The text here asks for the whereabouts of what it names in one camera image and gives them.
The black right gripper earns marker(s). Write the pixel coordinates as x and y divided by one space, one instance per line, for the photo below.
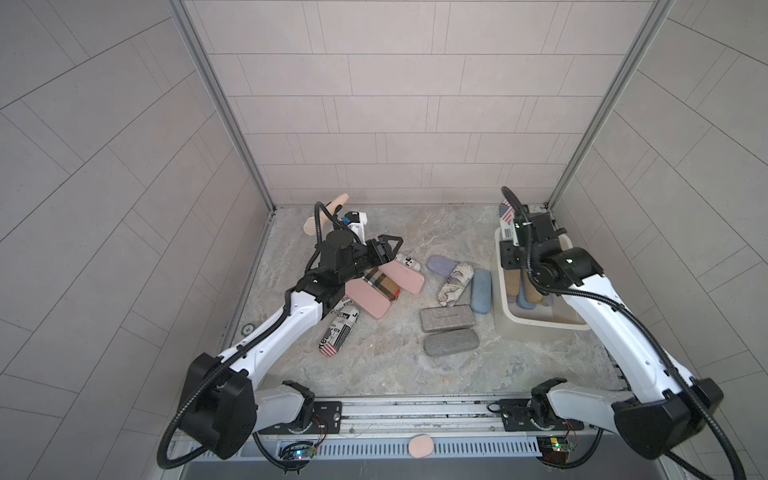
506 248

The right circuit board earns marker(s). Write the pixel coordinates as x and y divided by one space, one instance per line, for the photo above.
555 450

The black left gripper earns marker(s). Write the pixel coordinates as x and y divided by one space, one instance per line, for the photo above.
380 257

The dark grey glasses case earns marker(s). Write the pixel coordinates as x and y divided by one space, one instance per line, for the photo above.
451 342

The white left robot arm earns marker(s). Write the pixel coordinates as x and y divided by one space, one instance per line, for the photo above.
222 404

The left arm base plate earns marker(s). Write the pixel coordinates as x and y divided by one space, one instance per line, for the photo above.
317 417

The tan fabric glasses case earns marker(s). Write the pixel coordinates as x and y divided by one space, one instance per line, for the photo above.
512 281

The light grey rectangular glasses case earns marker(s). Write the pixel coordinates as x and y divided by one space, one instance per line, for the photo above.
442 319

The brown plaid glasses case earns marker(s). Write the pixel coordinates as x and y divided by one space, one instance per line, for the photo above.
382 283

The map print glasses case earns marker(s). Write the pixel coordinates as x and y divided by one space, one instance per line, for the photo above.
455 284

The blue fabric glasses case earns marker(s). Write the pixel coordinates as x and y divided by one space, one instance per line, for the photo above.
521 300

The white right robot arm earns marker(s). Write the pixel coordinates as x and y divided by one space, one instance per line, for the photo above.
665 404

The left circuit board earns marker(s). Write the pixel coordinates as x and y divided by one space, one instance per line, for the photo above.
298 451

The pink glasses case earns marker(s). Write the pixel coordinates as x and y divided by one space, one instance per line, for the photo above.
405 277
367 298

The aluminium rail frame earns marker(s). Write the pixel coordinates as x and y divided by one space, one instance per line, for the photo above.
460 415

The cream plastic storage box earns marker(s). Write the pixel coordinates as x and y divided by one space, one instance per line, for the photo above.
541 324

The circuit board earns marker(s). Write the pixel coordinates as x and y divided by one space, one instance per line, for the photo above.
298 451
555 450

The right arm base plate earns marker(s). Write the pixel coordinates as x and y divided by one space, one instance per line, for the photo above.
527 414

